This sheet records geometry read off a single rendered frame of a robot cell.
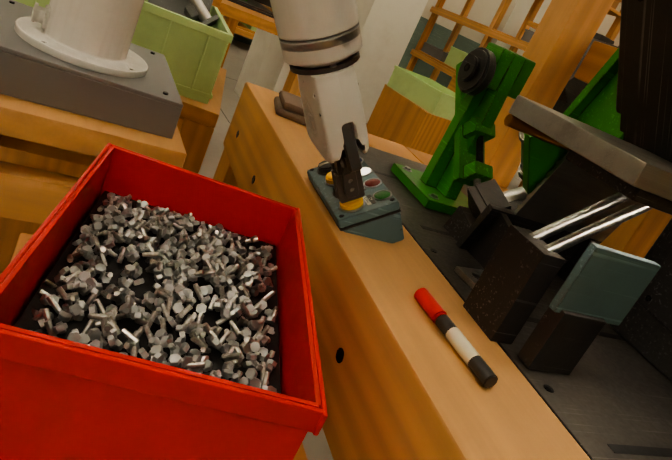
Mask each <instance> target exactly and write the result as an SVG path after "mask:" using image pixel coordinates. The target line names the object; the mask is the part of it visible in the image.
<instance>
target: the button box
mask: <svg viewBox="0 0 672 460"><path fill-rule="evenodd" d="M359 157H360V158H361V159H362V161H361V165H362V168H370V167H369V166H368V164H367V163H366V162H365V161H364V159H363V158H362V157H361V156H360V155H359ZM370 169H371V168H370ZM307 174H308V177H309V180H310V182H311V183H312V185H313V187H314V188H315V190H316V191H317V193H318V195H319V196H320V198H321V200H322V201H323V203H324V205H325V206H326V208H327V210H328V211H329V213H330V215H331V216H332V218H333V220H334V221H335V223H336V225H337V226H338V228H339V230H340V231H344V232H346V233H351V234H355V235H359V236H363V237H367V238H371V239H375V240H379V241H383V242H387V243H396V242H398V241H401V240H403V239H404V234H403V226H402V219H401V210H400V209H399V208H400V205H399V201H398V200H397V198H396V197H395V196H394V195H393V194H392V192H391V191H390V190H389V189H388V188H387V187H386V186H385V184H384V183H383V182H382V180H381V179H379V177H378V176H377V175H376V174H375V173H374V171H373V170H372V169H371V171H370V173H368V174H366V175H362V180H363V186H364V192H365V195H364V196H363V201H364V203H363V205H362V206H361V207H359V208H357V209H354V210H344V209H342V208H341V207H340V201H339V199H338V198H337V197H336V195H335V194H334V191H333V188H334V184H329V183H327V182H326V178H325V177H326V175H327V174H328V173H320V172H319V171H318V167H315V168H312V169H309V170H308V171H307ZM373 178H375V179H379V180H380V183H379V184H378V185H376V186H372V187H369V186H366V185H365V182H366V181H367V180H369V179H373ZM381 190H386V191H389V192H390V196H389V197H387V198H384V199H377V198H375V197H374V194H375V193H376V192H378V191H381Z"/></svg>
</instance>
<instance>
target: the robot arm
mask: <svg viewBox="0 0 672 460"><path fill-rule="evenodd" d="M270 3H271V7H272V12H273V16H274V20H275V25H276V29H277V33H278V37H279V41H280V46H281V50H282V55H283V59H284V62H285V63H287V64H289V66H290V70H291V72H293V73H295V74H297V75H298V82H299V89H300V94H301V100H302V105H303V111H304V117H305V122H306V128H307V132H308V135H309V138H310V139H311V141H312V142H313V144H314V145H315V147H316V148H317V150H318V151H319V153H320V154H321V155H322V157H323V158H324V159H325V160H326V161H327V162H329V163H330V165H331V168H335V169H332V170H331V174H332V179H333V184H334V189H335V193H336V197H337V198H338V199H339V201H340V203H346V202H349V201H352V200H355V199H358V198H361V197H363V196H364V195H365V192H364V186H363V180H362V175H361V169H362V165H361V161H360V157H359V153H358V148H359V149H360V150H361V151H362V152H363V153H364V154H365V153H366V152H367V151H368V149H369V140H368V132H367V126H366V120H365V115H364V110H363V105H362V100H361V95H360V90H359V86H358V82H357V77H356V73H355V69H354V65H353V64H354V63H356V62H357V61H358V60H359V58H360V53H359V50H360V49H361V48H362V46H363V44H362V37H361V31H360V24H359V18H358V11H357V4H356V0H270ZM143 4H144V0H50V3H49V4H48V5H46V6H45V8H44V7H41V6H38V5H39V3H37V2H35V5H34V7H33V10H32V15H31V17H20V18H18V19H17V20H16V22H15V26H14V29H15V32H16V33H17V34H18V35H19V36H20V37H21V38H22V39H23V40H25V41H26V42H28V43H29V44H31V45H32V46H34V47H36V48H37V49H39V50H41V51H43V52H45V53H47V54H49V55H51V56H53V57H56V58H58V59H60V60H63V61H65V62H68V63H71V64H73V65H76V66H79V67H82V68H85V69H88V70H91V71H95V72H99V73H102V74H107V75H111V76H117V77H123V78H140V77H143V76H145V75H146V73H147V70H148V65H147V63H146V62H145V61H144V60H143V59H142V58H141V57H140V56H139V55H137V54H136V53H134V52H133V51H131V50H129V48H130V44H131V41H132V38H133V35H134V32H135V29H136V26H137V22H138V19H139V16H140V13H141V10H142V7H143Z"/></svg>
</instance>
